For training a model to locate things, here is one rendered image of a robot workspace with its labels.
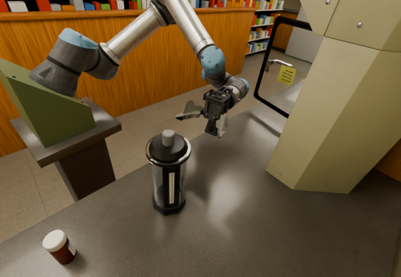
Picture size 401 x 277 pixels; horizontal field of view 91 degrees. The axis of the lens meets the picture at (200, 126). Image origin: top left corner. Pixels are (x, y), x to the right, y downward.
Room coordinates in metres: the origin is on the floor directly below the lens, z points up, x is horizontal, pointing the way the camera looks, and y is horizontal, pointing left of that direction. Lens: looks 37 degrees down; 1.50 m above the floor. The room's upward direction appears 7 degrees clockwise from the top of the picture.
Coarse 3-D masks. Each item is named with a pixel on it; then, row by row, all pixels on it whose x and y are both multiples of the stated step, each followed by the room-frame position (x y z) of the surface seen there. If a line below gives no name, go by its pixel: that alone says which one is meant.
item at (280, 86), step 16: (288, 32) 0.92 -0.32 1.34; (304, 32) 0.86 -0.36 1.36; (272, 48) 0.96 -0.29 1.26; (288, 48) 0.90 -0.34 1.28; (304, 48) 0.84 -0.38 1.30; (272, 64) 0.94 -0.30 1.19; (288, 64) 0.87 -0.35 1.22; (304, 64) 0.82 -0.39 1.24; (272, 80) 0.92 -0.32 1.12; (288, 80) 0.85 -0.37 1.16; (304, 80) 0.80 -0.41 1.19; (272, 96) 0.89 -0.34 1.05; (288, 96) 0.83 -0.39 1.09; (288, 112) 0.81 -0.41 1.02
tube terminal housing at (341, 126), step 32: (352, 0) 0.49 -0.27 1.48; (384, 0) 0.45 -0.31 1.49; (352, 32) 0.47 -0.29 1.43; (384, 32) 0.44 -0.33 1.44; (320, 64) 0.49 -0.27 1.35; (352, 64) 0.45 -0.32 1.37; (384, 64) 0.43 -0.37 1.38; (320, 96) 0.47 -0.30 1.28; (352, 96) 0.43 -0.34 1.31; (384, 96) 0.43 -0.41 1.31; (288, 128) 0.49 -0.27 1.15; (320, 128) 0.44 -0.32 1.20; (352, 128) 0.43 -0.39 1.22; (384, 128) 0.43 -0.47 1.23; (288, 160) 0.47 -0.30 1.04; (320, 160) 0.43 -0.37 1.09; (352, 160) 0.43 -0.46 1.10
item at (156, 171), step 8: (152, 160) 0.29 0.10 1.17; (160, 160) 0.29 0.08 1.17; (176, 160) 0.30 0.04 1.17; (152, 168) 0.31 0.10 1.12; (160, 168) 0.29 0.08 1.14; (184, 168) 0.32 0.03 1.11; (152, 176) 0.31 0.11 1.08; (160, 176) 0.29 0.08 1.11; (184, 176) 0.32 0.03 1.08; (152, 184) 0.32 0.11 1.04; (160, 184) 0.29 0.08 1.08; (184, 184) 0.33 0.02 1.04; (160, 192) 0.29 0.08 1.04; (184, 192) 0.34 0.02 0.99; (160, 200) 0.30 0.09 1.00; (168, 208) 0.29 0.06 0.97
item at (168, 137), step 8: (160, 136) 0.36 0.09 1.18; (168, 136) 0.33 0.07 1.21; (176, 136) 0.36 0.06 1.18; (152, 144) 0.33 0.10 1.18; (160, 144) 0.33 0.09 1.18; (168, 144) 0.32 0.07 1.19; (176, 144) 0.33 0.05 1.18; (184, 144) 0.34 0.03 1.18; (152, 152) 0.31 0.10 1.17; (160, 152) 0.30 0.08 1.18; (168, 152) 0.31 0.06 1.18; (176, 152) 0.31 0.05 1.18; (184, 152) 0.32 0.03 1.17; (168, 160) 0.29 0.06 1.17
